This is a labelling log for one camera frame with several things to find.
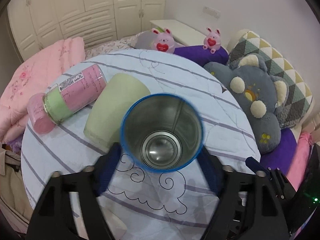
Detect pink fleece blanket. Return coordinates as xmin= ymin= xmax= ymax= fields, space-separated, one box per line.
xmin=286 ymin=132 xmax=312 ymax=191

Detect triangle pattern quilted pillow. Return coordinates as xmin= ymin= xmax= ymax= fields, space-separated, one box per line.
xmin=227 ymin=29 xmax=313 ymax=128

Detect heart pattern bed sheet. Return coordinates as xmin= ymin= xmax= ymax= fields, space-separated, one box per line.
xmin=85 ymin=31 xmax=156 ymax=60

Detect white wall socket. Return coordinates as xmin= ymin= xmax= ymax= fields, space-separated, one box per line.
xmin=202 ymin=6 xmax=221 ymax=20

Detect white bedside table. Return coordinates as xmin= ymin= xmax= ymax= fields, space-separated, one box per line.
xmin=150 ymin=20 xmax=205 ymax=46

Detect blue black metal cup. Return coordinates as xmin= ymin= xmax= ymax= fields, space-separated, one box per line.
xmin=120 ymin=93 xmax=204 ymax=172

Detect white paper cup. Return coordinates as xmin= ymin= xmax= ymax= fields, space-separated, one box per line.
xmin=103 ymin=210 xmax=127 ymax=239

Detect cream white wardrobe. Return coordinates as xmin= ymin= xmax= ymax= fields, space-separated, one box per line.
xmin=7 ymin=0 xmax=165 ymax=59

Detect striped white table cloth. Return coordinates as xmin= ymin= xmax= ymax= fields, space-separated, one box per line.
xmin=21 ymin=48 xmax=261 ymax=238

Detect beige jacket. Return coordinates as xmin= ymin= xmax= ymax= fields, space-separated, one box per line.
xmin=0 ymin=148 xmax=33 ymax=233

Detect pink bunny plush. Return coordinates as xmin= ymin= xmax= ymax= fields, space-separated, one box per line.
xmin=203 ymin=27 xmax=221 ymax=54
xmin=151 ymin=28 xmax=176 ymax=54

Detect pink bunny plush left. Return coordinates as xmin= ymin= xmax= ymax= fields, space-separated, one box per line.
xmin=151 ymin=28 xmax=176 ymax=54

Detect pink bunny plush right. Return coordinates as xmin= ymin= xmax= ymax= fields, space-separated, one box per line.
xmin=203 ymin=27 xmax=221 ymax=54

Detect pink green bottle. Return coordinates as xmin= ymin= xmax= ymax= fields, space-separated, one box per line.
xmin=27 ymin=64 xmax=107 ymax=134

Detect folded pink quilt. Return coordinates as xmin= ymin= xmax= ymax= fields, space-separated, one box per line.
xmin=1 ymin=37 xmax=85 ymax=144

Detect light green plastic cup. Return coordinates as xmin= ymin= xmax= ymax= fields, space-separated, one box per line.
xmin=84 ymin=73 xmax=150 ymax=151

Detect grey koala plush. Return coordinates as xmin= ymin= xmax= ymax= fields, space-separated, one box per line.
xmin=204 ymin=54 xmax=289 ymax=154

